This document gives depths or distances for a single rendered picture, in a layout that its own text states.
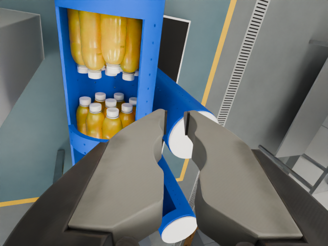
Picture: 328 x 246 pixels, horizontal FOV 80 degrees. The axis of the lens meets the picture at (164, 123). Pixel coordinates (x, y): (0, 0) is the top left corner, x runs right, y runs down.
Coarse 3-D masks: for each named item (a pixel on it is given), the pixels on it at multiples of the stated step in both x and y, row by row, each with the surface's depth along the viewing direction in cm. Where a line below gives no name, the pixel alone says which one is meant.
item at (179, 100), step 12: (156, 84) 124; (168, 84) 120; (156, 96) 115; (168, 96) 108; (180, 96) 106; (156, 108) 110; (168, 108) 101; (180, 108) 96; (192, 108) 93; (204, 108) 96; (168, 120) 96; (168, 132) 94; (168, 144) 97
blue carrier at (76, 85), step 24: (72, 0) 43; (96, 0) 42; (120, 0) 42; (144, 0) 45; (144, 24) 48; (144, 48) 51; (72, 72) 65; (120, 72) 77; (144, 72) 54; (72, 96) 68; (144, 96) 58; (72, 120) 70; (72, 144) 65; (96, 144) 60
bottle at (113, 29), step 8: (104, 16) 49; (112, 16) 48; (104, 24) 50; (112, 24) 49; (120, 24) 50; (104, 32) 51; (112, 32) 50; (120, 32) 51; (104, 40) 51; (112, 40) 51; (120, 40) 52; (104, 48) 52; (112, 48) 52; (120, 48) 53; (104, 56) 54; (112, 56) 53; (120, 56) 54; (112, 64) 56; (120, 64) 57
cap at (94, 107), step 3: (93, 102) 67; (96, 102) 68; (90, 105) 65; (93, 105) 65; (96, 105) 66; (99, 105) 66; (90, 108) 65; (93, 108) 65; (96, 108) 65; (99, 108) 66; (93, 111) 65; (96, 111) 65
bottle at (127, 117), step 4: (120, 112) 70; (124, 112) 69; (128, 112) 69; (132, 112) 71; (120, 116) 70; (124, 116) 69; (128, 116) 69; (132, 116) 70; (124, 120) 69; (128, 120) 69; (132, 120) 70; (124, 124) 70; (128, 124) 70
